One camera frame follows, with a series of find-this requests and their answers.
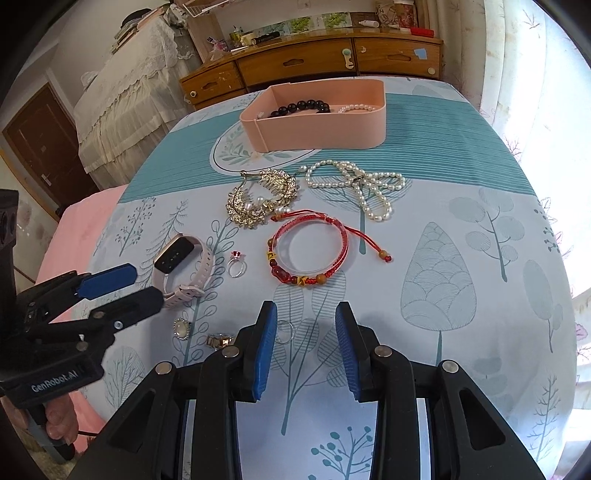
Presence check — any pink blanket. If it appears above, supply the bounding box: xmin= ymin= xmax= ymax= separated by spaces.
xmin=34 ymin=189 xmax=125 ymax=446

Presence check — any wooden desk drawer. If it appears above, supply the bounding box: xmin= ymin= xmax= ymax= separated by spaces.
xmin=355 ymin=37 xmax=442 ymax=77
xmin=237 ymin=39 xmax=359 ymax=88
xmin=180 ymin=62 xmax=246 ymax=110

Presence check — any wooden desk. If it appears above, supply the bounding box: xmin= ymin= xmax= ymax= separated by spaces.
xmin=179 ymin=24 xmax=444 ymax=110

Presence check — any brown wooden door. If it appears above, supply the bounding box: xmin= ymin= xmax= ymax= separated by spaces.
xmin=2 ymin=83 xmax=100 ymax=209

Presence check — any black bead bracelet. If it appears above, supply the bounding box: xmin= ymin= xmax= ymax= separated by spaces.
xmin=269 ymin=99 xmax=331 ymax=119

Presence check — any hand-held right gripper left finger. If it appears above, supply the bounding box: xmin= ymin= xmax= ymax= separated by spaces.
xmin=67 ymin=300 xmax=279 ymax=480

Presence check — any floral patterned container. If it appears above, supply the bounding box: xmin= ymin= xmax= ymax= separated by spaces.
xmin=374 ymin=0 xmax=416 ymax=28

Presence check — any white pearl necklace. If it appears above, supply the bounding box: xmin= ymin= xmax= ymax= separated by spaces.
xmin=302 ymin=159 xmax=406 ymax=221

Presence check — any floral white curtain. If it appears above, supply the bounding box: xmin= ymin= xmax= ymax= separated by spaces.
xmin=434 ymin=0 xmax=591 ymax=416

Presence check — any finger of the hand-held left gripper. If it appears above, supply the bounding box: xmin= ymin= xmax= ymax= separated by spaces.
xmin=27 ymin=287 xmax=166 ymax=345
xmin=16 ymin=263 xmax=138 ymax=325

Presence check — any cream lace furniture cover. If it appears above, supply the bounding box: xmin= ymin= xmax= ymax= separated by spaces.
xmin=74 ymin=14 xmax=205 ymax=190

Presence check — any red string bead bracelet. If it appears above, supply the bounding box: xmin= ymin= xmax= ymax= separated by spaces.
xmin=267 ymin=210 xmax=394 ymax=287

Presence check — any stack of books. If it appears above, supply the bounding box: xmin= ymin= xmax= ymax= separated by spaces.
xmin=113 ymin=11 xmax=154 ymax=47

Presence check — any person's left hand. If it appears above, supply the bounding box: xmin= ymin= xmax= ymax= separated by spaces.
xmin=44 ymin=396 xmax=79 ymax=441

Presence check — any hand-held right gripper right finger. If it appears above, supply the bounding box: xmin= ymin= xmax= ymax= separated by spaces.
xmin=335 ymin=301 xmax=548 ymax=480

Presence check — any wooden desk shelf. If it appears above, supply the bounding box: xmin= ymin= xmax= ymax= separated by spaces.
xmin=182 ymin=0 xmax=432 ymax=63

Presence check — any gold rhinestone hair comb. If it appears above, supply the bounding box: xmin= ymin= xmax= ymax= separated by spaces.
xmin=225 ymin=169 xmax=299 ymax=228

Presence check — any pink plastic box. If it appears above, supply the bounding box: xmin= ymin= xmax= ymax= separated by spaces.
xmin=240 ymin=79 xmax=386 ymax=153

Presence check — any white wire shelf basket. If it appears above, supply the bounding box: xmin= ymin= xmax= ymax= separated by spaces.
xmin=182 ymin=0 xmax=234 ymax=17

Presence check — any pink strap smartwatch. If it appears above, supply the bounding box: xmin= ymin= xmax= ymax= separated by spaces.
xmin=154 ymin=234 xmax=216 ymax=309

